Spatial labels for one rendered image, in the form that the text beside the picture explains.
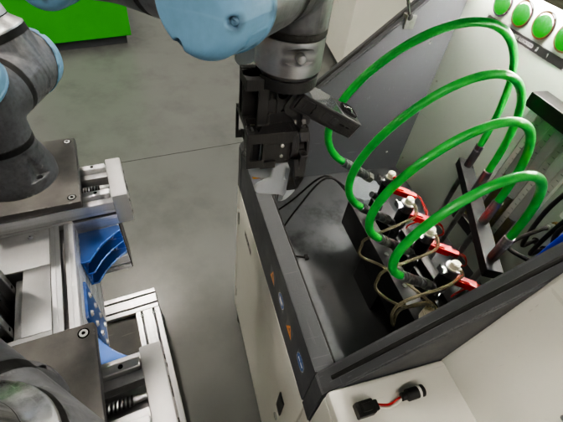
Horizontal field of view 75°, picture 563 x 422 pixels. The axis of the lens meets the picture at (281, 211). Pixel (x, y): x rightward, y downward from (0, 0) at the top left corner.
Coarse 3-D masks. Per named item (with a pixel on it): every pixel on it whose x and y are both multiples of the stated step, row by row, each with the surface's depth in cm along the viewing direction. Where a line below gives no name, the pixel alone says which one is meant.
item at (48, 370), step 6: (30, 360) 50; (36, 366) 46; (42, 366) 50; (48, 366) 50; (48, 372) 47; (54, 372) 49; (54, 378) 48; (60, 378) 49; (60, 384) 48; (66, 384) 50; (66, 390) 48
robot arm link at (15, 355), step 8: (0, 344) 36; (0, 352) 34; (8, 352) 35; (16, 352) 36; (0, 360) 33; (8, 360) 34; (16, 360) 34; (24, 360) 36; (0, 368) 32; (8, 368) 33
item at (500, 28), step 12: (444, 24) 57; (456, 24) 57; (468, 24) 57; (480, 24) 58; (492, 24) 58; (504, 24) 60; (420, 36) 57; (432, 36) 57; (504, 36) 61; (396, 48) 57; (408, 48) 57; (516, 48) 63; (384, 60) 58; (516, 60) 65; (372, 72) 59; (516, 72) 67; (360, 84) 60; (348, 96) 61; (504, 96) 71; (324, 132) 66; (480, 144) 80; (336, 156) 70
